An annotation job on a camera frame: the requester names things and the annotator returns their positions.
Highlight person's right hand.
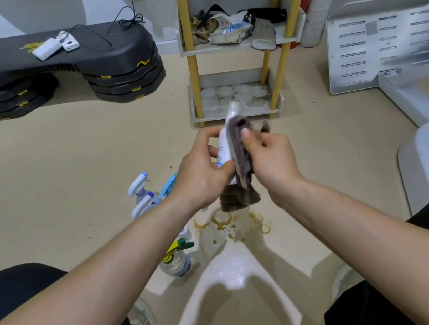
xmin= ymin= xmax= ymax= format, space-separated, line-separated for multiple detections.
xmin=239 ymin=119 xmax=308 ymax=204

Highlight person's left hand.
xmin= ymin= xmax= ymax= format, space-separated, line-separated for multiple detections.
xmin=163 ymin=124 xmax=242 ymax=215

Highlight grey-purple cleaning cloth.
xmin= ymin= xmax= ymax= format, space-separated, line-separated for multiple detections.
xmin=209 ymin=111 xmax=283 ymax=214

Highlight white plastic bottle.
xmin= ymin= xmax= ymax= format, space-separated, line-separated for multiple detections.
xmin=208 ymin=100 xmax=253 ymax=188

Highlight person's right forearm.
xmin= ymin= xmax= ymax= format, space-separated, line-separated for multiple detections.
xmin=267 ymin=159 xmax=429 ymax=325

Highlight person's left forearm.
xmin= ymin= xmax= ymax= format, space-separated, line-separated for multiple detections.
xmin=0 ymin=189 xmax=224 ymax=325

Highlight light blue plastic tool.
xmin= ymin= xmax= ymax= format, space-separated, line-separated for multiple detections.
xmin=156 ymin=173 xmax=181 ymax=200

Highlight white blue spray bottle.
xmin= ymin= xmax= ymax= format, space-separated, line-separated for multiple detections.
xmin=125 ymin=171 xmax=154 ymax=205
xmin=128 ymin=190 xmax=164 ymax=221

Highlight yellow and white shelf rack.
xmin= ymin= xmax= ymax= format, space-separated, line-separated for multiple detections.
xmin=171 ymin=0 xmax=336 ymax=131

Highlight green yellow spray bottle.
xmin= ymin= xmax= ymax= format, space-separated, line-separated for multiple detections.
xmin=156 ymin=237 xmax=200 ymax=282

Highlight grey glove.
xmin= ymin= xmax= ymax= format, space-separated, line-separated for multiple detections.
xmin=247 ymin=16 xmax=279 ymax=53

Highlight white plastic stool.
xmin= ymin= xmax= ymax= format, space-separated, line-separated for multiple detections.
xmin=167 ymin=235 xmax=305 ymax=325

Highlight crumpled white blue packet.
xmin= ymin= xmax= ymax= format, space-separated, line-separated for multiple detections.
xmin=205 ymin=8 xmax=256 ymax=48

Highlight beige crumpled cloth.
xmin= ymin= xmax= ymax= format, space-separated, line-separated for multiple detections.
xmin=189 ymin=13 xmax=223 ymax=46

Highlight black cloth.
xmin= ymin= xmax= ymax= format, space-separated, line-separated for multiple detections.
xmin=246 ymin=3 xmax=289 ymax=28

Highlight white perforated metal plate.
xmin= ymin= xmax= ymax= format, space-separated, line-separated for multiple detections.
xmin=318 ymin=0 xmax=429 ymax=96

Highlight person's right white shoe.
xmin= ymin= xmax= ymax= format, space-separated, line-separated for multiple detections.
xmin=327 ymin=261 xmax=369 ymax=304

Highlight person's white shoe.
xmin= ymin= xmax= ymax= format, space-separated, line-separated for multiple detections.
xmin=327 ymin=261 xmax=369 ymax=304
xmin=125 ymin=295 xmax=159 ymax=325

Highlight person's left white shoe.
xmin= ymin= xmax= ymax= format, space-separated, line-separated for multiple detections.
xmin=125 ymin=295 xmax=159 ymax=325

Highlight small white charger device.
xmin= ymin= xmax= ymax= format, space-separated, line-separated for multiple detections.
xmin=56 ymin=29 xmax=81 ymax=54

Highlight white power bank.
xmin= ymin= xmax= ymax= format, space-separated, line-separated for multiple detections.
xmin=30 ymin=36 xmax=65 ymax=62

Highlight yellow rubber bands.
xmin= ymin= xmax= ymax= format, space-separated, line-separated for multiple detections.
xmin=20 ymin=41 xmax=45 ymax=54

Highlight person's left leg black shorts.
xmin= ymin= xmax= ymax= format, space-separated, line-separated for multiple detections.
xmin=0 ymin=244 xmax=169 ymax=325

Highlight black strap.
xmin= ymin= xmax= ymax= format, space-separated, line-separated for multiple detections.
xmin=193 ymin=2 xmax=230 ymax=25

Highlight white metal frame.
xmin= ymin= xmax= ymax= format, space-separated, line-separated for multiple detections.
xmin=375 ymin=58 xmax=429 ymax=219

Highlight black cable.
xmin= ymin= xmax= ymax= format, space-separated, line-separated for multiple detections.
xmin=57 ymin=3 xmax=149 ymax=57

